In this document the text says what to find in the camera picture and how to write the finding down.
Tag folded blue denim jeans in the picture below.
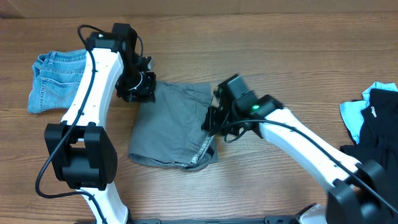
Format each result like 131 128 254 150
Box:
27 49 86 114

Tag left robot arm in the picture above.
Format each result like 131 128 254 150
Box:
35 23 156 223

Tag black garment with logo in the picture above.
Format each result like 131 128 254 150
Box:
340 89 397 192

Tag light blue garment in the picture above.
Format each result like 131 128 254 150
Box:
340 82 397 144

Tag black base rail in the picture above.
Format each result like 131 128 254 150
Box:
127 215 299 224

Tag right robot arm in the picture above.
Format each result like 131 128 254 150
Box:
202 74 397 224

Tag grey shorts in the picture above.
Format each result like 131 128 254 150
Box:
128 81 219 172

